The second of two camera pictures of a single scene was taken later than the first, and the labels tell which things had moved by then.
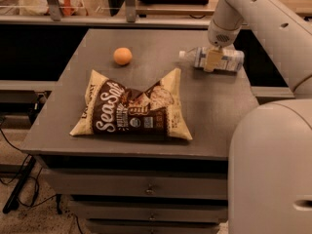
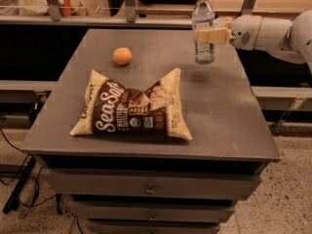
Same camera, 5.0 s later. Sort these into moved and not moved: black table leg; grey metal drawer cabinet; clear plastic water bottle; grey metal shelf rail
Moved: clear plastic water bottle
Not moved: grey metal shelf rail; black table leg; grey metal drawer cabinet
